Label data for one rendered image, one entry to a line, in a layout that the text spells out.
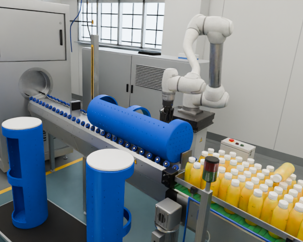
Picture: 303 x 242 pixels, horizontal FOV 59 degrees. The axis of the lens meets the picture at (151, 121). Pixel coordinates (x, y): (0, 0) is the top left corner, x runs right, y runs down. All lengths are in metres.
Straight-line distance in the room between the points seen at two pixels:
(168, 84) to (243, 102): 2.90
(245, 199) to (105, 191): 0.74
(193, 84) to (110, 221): 0.96
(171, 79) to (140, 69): 2.12
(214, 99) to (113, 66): 2.25
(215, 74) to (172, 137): 0.76
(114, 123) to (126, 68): 2.12
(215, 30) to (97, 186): 1.33
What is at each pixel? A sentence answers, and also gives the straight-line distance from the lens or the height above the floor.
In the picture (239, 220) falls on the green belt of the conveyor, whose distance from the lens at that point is 1.50.
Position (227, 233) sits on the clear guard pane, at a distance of 1.44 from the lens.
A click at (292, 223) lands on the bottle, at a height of 0.99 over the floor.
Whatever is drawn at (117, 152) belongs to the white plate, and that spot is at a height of 1.04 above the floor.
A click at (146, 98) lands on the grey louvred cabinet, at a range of 3.86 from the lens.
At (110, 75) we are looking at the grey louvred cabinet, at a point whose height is 1.09.
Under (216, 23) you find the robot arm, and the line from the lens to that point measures 2.06.
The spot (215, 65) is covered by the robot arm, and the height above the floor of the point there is 1.55.
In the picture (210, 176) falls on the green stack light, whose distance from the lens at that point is 1.21.
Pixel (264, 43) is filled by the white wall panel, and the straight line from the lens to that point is 4.42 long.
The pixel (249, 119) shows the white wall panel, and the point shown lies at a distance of 4.59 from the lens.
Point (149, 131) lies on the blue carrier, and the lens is 1.75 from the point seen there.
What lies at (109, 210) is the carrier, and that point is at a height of 0.78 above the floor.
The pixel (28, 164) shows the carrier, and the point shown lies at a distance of 2.28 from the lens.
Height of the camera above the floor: 1.76
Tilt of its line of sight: 18 degrees down
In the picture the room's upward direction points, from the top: 4 degrees clockwise
